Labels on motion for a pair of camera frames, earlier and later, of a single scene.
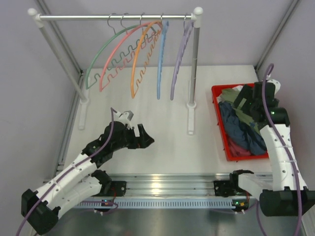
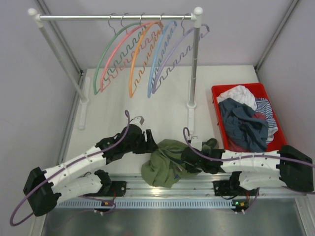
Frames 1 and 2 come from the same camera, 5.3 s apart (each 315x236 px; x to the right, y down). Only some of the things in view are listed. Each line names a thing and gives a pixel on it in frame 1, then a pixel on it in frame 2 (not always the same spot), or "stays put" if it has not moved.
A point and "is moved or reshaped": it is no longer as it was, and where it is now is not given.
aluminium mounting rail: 170,186 stays put
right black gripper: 247,92 → 190,168
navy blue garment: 241,132 stays put
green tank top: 230,96 → 165,167
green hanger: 122,40 is moved or reshaped
